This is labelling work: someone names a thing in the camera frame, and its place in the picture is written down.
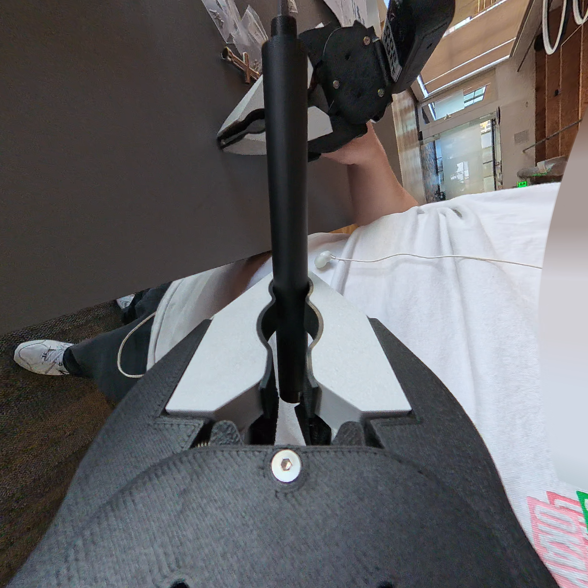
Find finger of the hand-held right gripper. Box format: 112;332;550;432
217;108;334;157
220;60;319;136

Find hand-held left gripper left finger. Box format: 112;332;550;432
165;271;281;432

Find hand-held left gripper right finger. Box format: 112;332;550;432
303;270;412;433

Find black screwdriver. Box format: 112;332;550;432
261;0;310;405

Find person's right forearm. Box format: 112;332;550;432
345;138;420;227

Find person's right hand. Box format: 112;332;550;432
319;123;385;166

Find metal cross wrench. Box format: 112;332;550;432
222;46;263;85

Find printed paper sheet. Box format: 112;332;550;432
322;0;383;28

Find person's white shirt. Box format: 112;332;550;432
147;181;588;588

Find person's dark trousers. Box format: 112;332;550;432
62;282;173;405

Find glass door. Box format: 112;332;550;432
420;109;502;204

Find person's white shoe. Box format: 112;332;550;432
14;340;74;376

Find white drawstring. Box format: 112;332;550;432
117;311;158;379

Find large ring ceiling lamp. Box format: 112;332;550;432
542;0;571;56

